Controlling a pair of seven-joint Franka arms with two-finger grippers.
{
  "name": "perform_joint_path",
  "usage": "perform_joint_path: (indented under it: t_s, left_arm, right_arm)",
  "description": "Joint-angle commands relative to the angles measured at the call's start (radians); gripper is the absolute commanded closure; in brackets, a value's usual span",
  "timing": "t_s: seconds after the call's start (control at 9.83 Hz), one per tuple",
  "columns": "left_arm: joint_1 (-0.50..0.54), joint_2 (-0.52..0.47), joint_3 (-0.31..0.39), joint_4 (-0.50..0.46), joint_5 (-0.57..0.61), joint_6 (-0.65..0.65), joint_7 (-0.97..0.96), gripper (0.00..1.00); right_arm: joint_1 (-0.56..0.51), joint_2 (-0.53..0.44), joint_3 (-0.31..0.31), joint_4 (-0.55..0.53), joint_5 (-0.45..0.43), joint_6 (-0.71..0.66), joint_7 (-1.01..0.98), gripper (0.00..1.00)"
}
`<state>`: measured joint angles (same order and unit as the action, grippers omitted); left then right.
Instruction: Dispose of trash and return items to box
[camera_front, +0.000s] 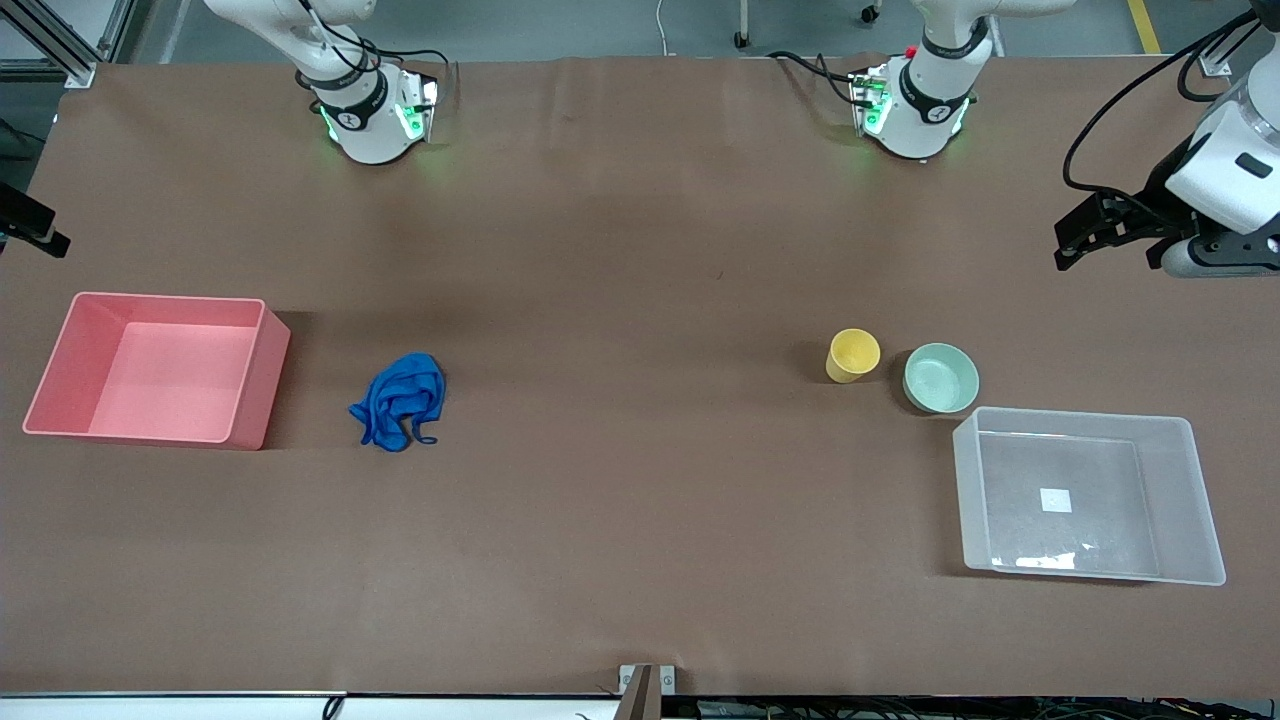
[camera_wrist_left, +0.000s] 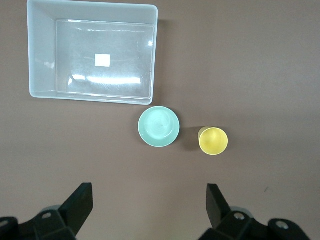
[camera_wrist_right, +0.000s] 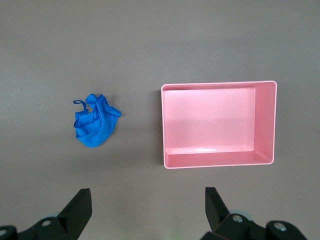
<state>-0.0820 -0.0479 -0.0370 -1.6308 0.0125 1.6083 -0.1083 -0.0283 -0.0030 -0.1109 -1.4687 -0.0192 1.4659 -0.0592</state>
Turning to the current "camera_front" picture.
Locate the brown table cover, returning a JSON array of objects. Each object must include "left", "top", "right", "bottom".
[{"left": 0, "top": 55, "right": 1280, "bottom": 698}]

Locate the pink plastic box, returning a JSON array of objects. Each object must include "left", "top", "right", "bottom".
[{"left": 22, "top": 291, "right": 292, "bottom": 451}]

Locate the blue cloth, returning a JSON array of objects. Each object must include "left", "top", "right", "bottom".
[{"left": 348, "top": 352, "right": 447, "bottom": 453}]

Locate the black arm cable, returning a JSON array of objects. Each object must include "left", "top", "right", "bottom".
[
  {"left": 1062, "top": 5, "right": 1263, "bottom": 201},
  {"left": 295, "top": 0, "right": 453, "bottom": 111}
]

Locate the yellow cup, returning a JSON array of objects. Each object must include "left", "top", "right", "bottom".
[{"left": 826, "top": 328, "right": 882, "bottom": 384}]

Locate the aluminium frame profile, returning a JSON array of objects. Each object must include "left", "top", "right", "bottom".
[{"left": 0, "top": 0, "right": 151, "bottom": 89}]

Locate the metal table edge bracket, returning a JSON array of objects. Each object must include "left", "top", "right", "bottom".
[{"left": 618, "top": 664, "right": 677, "bottom": 720}]

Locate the mint green bowl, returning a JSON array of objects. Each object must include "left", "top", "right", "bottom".
[{"left": 903, "top": 342, "right": 981, "bottom": 415}]

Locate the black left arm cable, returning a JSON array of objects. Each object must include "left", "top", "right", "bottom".
[{"left": 1062, "top": 5, "right": 1263, "bottom": 201}]

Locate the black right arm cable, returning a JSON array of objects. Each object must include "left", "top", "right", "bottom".
[{"left": 295, "top": 0, "right": 453, "bottom": 111}]

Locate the clear plastic box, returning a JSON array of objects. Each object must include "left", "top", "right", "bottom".
[{"left": 952, "top": 406, "right": 1227, "bottom": 587}]

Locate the black left base cable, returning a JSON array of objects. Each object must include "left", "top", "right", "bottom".
[{"left": 768, "top": 50, "right": 863, "bottom": 107}]

